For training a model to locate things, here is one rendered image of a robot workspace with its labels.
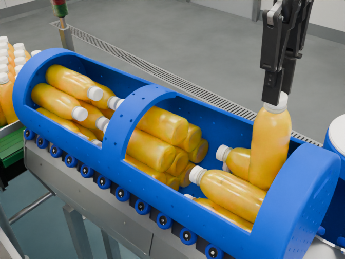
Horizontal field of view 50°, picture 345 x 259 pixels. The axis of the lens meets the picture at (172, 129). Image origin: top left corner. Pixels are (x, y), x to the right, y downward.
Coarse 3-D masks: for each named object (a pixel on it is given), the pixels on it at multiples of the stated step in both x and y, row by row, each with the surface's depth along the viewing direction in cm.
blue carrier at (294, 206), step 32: (32, 64) 108; (64, 64) 120; (96, 64) 116; (128, 96) 89; (160, 96) 88; (32, 128) 111; (64, 128) 97; (128, 128) 84; (224, 128) 97; (96, 160) 92; (288, 160) 68; (320, 160) 67; (160, 192) 79; (192, 192) 100; (288, 192) 64; (320, 192) 70; (192, 224) 77; (224, 224) 70; (256, 224) 66; (288, 224) 63; (320, 224) 85; (256, 256) 68; (288, 256) 68
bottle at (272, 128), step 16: (272, 112) 66; (288, 112) 68; (256, 128) 69; (272, 128) 66; (288, 128) 67; (256, 144) 70; (272, 144) 68; (288, 144) 70; (256, 160) 72; (272, 160) 70; (256, 176) 74; (272, 176) 73
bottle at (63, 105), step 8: (40, 88) 111; (48, 88) 110; (56, 88) 112; (32, 96) 112; (40, 96) 110; (48, 96) 108; (56, 96) 107; (64, 96) 106; (72, 96) 108; (40, 104) 111; (48, 104) 108; (56, 104) 106; (64, 104) 105; (72, 104) 105; (80, 104) 107; (56, 112) 106; (64, 112) 105; (72, 112) 104
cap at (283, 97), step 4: (284, 92) 66; (280, 96) 66; (284, 96) 65; (280, 100) 64; (284, 100) 65; (268, 104) 66; (280, 104) 65; (284, 104) 65; (272, 108) 66; (276, 108) 65; (280, 108) 65
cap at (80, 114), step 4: (76, 108) 104; (80, 108) 104; (84, 108) 104; (76, 112) 103; (80, 112) 103; (84, 112) 105; (76, 116) 103; (80, 116) 104; (84, 116) 105; (80, 120) 105
